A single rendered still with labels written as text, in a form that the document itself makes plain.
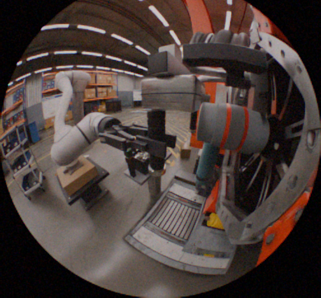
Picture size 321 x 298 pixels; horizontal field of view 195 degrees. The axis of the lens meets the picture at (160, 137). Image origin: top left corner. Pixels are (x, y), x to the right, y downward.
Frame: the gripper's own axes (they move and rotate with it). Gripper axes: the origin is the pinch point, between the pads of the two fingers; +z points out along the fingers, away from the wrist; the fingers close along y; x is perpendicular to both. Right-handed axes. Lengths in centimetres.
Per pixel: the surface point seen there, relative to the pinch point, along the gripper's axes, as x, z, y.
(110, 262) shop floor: -83, -11, 51
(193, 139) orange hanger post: -23, -3, -59
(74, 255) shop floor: -83, -33, 80
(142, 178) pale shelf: -38.0, -21.2, -14.2
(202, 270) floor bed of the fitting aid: -75, 45, 20
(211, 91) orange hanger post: 17, 6, -60
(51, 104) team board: 61, -588, 60
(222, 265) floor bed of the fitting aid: -75, 60, 14
